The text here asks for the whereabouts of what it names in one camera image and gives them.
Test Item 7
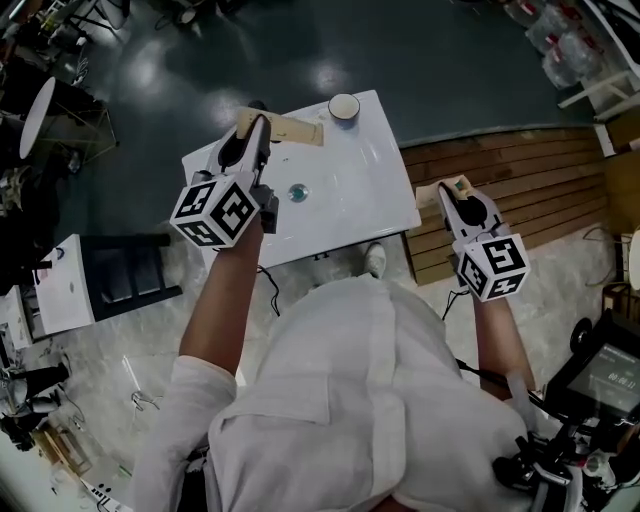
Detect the white shoe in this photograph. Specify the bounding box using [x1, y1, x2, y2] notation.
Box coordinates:
[363, 242, 388, 279]

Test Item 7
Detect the blue white cup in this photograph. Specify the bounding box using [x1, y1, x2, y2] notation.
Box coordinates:
[327, 93, 362, 124]

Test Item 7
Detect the person's left forearm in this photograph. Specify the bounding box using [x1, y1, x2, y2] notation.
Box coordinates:
[178, 217, 265, 386]

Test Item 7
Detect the black white harness device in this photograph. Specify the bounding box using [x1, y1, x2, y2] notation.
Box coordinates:
[492, 434, 576, 494]

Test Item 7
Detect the black monitor screen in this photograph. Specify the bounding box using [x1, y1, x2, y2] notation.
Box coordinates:
[544, 309, 640, 426]

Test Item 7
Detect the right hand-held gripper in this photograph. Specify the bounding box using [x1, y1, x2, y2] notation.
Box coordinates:
[438, 183, 532, 305]

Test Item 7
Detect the small white sink top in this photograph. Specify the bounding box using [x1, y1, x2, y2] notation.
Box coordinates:
[32, 234, 96, 336]

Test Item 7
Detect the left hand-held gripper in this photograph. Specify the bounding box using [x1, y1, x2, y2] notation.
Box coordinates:
[168, 115, 280, 250]

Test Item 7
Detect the wooden slatted platform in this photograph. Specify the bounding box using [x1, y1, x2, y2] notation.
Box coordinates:
[399, 127, 614, 286]

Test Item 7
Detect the round white wire-frame table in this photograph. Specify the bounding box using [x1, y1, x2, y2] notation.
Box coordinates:
[584, 224, 640, 291]
[19, 76, 120, 164]

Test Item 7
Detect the white sink basin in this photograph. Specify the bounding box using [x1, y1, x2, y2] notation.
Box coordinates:
[180, 89, 422, 271]

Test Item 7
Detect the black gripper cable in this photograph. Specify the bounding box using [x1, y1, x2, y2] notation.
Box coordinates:
[255, 264, 282, 317]
[441, 287, 549, 406]

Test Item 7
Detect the person's right forearm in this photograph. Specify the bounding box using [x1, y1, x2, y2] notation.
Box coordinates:
[472, 294, 537, 401]

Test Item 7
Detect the clear plastic jug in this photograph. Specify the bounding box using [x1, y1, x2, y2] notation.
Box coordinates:
[542, 29, 584, 69]
[547, 47, 604, 90]
[524, 3, 569, 51]

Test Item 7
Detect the white shelf frame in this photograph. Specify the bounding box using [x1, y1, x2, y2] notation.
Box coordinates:
[557, 0, 640, 124]

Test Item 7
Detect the black metal stand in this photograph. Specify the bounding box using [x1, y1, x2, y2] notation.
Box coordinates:
[82, 232, 184, 324]

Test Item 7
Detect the person's white shirt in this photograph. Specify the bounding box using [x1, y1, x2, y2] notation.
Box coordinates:
[127, 272, 584, 512]

